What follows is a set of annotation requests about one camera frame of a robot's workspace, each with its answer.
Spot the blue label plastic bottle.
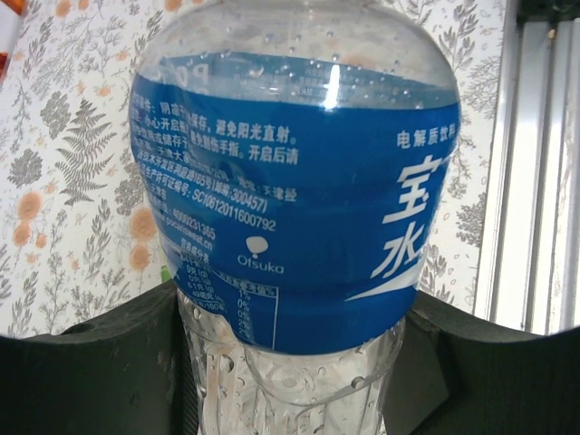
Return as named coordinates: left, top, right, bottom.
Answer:
left=129, top=0, right=463, bottom=435

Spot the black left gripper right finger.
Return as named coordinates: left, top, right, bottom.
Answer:
left=383, top=291, right=580, bottom=435

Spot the floral tablecloth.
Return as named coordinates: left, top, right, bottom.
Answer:
left=0, top=0, right=517, bottom=339

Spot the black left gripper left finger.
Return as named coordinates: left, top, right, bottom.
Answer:
left=0, top=280, right=200, bottom=435

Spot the wide grooved aluminium frame rail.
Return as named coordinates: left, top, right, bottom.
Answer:
left=473, top=0, right=580, bottom=336

